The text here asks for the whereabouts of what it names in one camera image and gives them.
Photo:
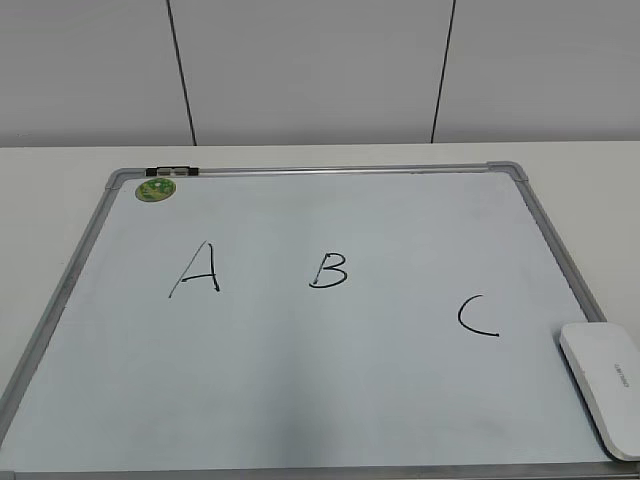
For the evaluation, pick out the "green round magnet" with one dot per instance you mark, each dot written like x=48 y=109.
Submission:
x=155 y=190

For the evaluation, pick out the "white whiteboard eraser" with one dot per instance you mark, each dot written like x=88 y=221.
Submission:
x=604 y=361

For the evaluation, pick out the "whiteboard with grey frame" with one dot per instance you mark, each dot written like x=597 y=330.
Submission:
x=335 y=322

